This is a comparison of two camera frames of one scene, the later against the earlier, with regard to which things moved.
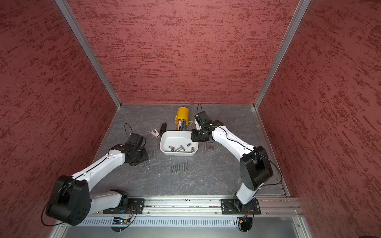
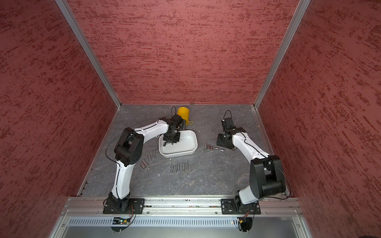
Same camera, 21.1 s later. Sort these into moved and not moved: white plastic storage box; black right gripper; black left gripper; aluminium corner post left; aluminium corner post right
Moved: black right gripper; black left gripper
Not moved: white plastic storage box; aluminium corner post left; aluminium corner post right
